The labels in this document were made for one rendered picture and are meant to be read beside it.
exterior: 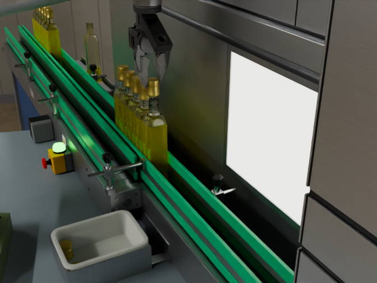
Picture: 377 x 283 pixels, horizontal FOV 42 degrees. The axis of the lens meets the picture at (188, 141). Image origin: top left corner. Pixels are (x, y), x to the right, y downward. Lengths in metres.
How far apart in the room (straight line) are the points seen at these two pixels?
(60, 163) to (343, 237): 1.41
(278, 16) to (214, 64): 0.26
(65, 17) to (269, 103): 3.34
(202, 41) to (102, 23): 3.04
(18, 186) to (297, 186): 1.02
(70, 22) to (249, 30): 3.27
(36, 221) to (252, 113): 0.76
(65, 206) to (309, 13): 0.99
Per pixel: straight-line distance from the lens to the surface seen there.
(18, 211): 1.63
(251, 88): 1.13
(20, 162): 1.90
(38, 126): 1.99
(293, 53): 1.00
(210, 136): 1.34
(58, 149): 1.75
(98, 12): 4.28
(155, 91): 1.31
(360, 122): 0.39
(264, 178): 1.16
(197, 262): 1.18
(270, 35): 1.06
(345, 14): 0.39
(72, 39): 4.33
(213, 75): 1.27
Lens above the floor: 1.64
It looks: 27 degrees down
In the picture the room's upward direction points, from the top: straight up
